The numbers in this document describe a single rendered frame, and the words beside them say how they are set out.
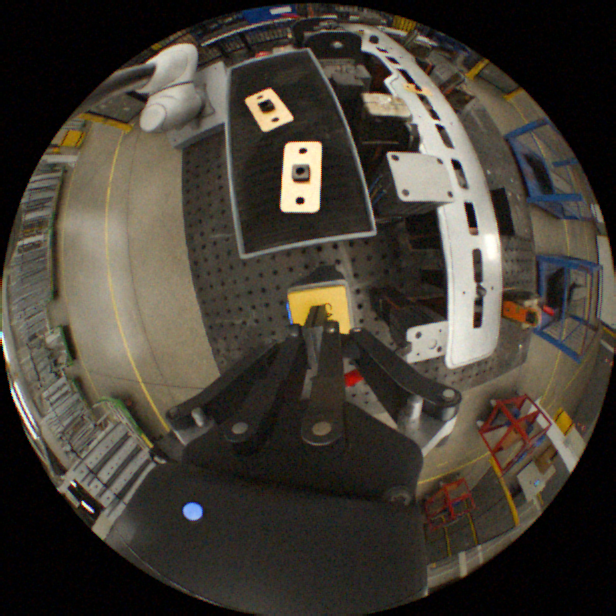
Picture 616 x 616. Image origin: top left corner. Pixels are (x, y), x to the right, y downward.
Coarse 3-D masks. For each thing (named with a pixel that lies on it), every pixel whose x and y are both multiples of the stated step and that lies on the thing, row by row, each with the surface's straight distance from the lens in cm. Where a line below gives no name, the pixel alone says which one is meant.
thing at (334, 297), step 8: (320, 288) 22; (328, 288) 22; (336, 288) 22; (344, 288) 22; (288, 296) 23; (296, 296) 22; (304, 296) 22; (312, 296) 22; (320, 296) 22; (328, 296) 22; (336, 296) 22; (344, 296) 22; (296, 304) 23; (304, 304) 22; (312, 304) 22; (320, 304) 22; (328, 304) 22; (336, 304) 22; (344, 304) 22; (296, 312) 23; (304, 312) 23; (328, 312) 22; (336, 312) 22; (344, 312) 22; (296, 320) 23; (304, 320) 23; (328, 320) 23; (344, 320) 23; (344, 328) 23
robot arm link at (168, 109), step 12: (192, 84) 81; (156, 96) 77; (168, 96) 74; (180, 96) 75; (192, 96) 80; (144, 108) 76; (156, 108) 71; (168, 108) 71; (180, 108) 73; (192, 108) 80; (144, 120) 74; (156, 120) 72; (168, 120) 72; (180, 120) 77; (156, 132) 78
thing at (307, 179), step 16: (288, 144) 25; (304, 144) 24; (320, 144) 24; (288, 160) 24; (304, 160) 23; (320, 160) 23; (288, 176) 23; (304, 176) 21; (320, 176) 23; (288, 192) 22; (304, 192) 22; (288, 208) 22; (304, 208) 21
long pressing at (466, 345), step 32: (384, 64) 72; (416, 64) 83; (416, 96) 61; (448, 128) 58; (448, 160) 51; (480, 192) 53; (448, 224) 44; (480, 224) 50; (448, 256) 43; (448, 288) 44; (448, 320) 46; (448, 352) 49; (480, 352) 56
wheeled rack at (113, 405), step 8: (104, 400) 419; (112, 400) 370; (120, 400) 346; (128, 400) 364; (112, 408) 342; (120, 408) 354; (104, 416) 337; (112, 416) 443; (120, 416) 384; (128, 416) 352; (72, 424) 419; (96, 424) 332; (128, 424) 365; (136, 424) 359; (64, 432) 419; (88, 432) 330; (128, 432) 416; (136, 432) 371; (80, 440) 329; (136, 440) 401; (144, 440) 371; (72, 448) 330; (144, 448) 411
